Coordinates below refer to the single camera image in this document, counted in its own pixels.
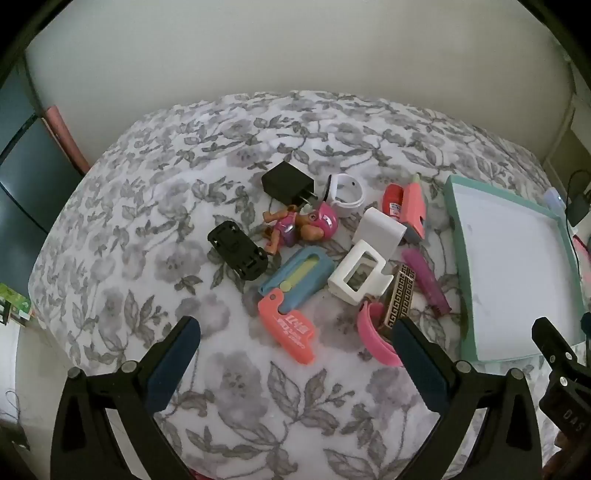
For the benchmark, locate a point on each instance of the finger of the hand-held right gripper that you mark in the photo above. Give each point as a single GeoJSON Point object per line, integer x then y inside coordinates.
{"type": "Point", "coordinates": [551, 344]}
{"type": "Point", "coordinates": [587, 327]}

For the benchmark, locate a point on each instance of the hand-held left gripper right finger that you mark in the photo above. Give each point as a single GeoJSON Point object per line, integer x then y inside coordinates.
{"type": "Point", "coordinates": [420, 364]}

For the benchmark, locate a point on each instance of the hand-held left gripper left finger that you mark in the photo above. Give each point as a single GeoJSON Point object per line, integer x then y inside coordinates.
{"type": "Point", "coordinates": [175, 360]}

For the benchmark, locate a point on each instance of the gold patterned box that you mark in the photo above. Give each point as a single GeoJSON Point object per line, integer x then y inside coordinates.
{"type": "Point", "coordinates": [399, 295]}

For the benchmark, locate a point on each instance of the teal tray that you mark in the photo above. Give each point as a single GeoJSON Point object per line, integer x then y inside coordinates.
{"type": "Point", "coordinates": [508, 258]}

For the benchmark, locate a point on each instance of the red glue stick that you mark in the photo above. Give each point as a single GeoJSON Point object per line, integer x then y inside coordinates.
{"type": "Point", "coordinates": [392, 203]}

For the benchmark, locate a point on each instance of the pink toy dog figure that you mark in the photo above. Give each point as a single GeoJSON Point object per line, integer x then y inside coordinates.
{"type": "Point", "coordinates": [318, 224]}

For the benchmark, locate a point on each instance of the black charger adapter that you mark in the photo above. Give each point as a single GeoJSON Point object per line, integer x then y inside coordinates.
{"type": "Point", "coordinates": [284, 182]}

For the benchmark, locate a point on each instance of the magenta pen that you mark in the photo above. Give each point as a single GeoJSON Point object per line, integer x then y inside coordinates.
{"type": "Point", "coordinates": [427, 281]}

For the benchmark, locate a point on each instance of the white rectangular plastic holder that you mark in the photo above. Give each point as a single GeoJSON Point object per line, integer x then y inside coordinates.
{"type": "Point", "coordinates": [339, 281]}

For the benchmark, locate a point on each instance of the black toy car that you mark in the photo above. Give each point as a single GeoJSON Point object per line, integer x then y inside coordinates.
{"type": "Point", "coordinates": [231, 244]}

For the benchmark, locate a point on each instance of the small white device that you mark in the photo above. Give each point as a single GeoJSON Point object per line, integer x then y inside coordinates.
{"type": "Point", "coordinates": [554, 199]}

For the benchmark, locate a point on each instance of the grey floral blanket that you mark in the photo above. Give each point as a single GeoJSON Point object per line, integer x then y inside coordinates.
{"type": "Point", "coordinates": [138, 207]}

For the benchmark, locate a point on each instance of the green box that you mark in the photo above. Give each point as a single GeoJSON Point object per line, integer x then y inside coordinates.
{"type": "Point", "coordinates": [11, 302]}

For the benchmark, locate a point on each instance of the dark cabinet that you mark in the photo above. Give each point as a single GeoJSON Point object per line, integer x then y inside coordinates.
{"type": "Point", "coordinates": [27, 161]}

